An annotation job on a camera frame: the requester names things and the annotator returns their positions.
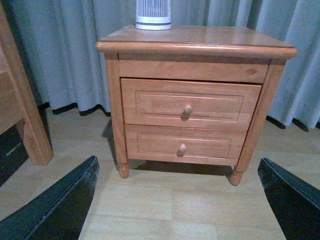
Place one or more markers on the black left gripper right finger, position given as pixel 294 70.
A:
pixel 294 202

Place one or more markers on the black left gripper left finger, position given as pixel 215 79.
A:
pixel 59 212

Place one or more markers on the wooden drawer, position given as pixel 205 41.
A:
pixel 184 145
pixel 189 104

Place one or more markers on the wooden nightstand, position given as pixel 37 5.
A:
pixel 211 54

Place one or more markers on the white cylindrical air purifier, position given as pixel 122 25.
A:
pixel 154 15

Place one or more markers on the wooden bed frame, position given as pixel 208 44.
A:
pixel 17 104

